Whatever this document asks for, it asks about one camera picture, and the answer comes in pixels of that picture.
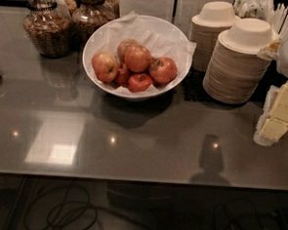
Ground back partly hidden apple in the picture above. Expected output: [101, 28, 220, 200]
[117, 39, 138, 62]

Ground back left glass jar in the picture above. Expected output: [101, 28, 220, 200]
[54, 0, 77, 18]

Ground white ceramic bowl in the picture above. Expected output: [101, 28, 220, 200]
[79, 11, 197, 105]

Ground front small red apple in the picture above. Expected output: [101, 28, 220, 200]
[127, 73, 154, 93]

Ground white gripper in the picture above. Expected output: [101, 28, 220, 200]
[253, 82, 288, 147]

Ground black cable on floor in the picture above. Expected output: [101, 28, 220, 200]
[22, 177, 167, 230]

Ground front glass granola jar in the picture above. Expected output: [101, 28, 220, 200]
[22, 0, 73, 58]

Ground white paper liner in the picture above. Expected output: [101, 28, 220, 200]
[92, 8, 199, 101]

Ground left red yellow apple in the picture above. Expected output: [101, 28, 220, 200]
[92, 52, 119, 83]

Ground low hidden red apple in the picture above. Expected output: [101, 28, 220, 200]
[113, 62, 131, 87]

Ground black mat under bowls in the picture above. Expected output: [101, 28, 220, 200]
[181, 69, 214, 102]

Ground rear stack paper bowls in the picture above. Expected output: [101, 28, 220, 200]
[188, 1, 239, 72]

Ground white utensils bundle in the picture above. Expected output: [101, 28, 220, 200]
[233, 0, 288, 35]

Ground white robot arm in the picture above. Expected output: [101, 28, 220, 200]
[253, 28, 288, 146]

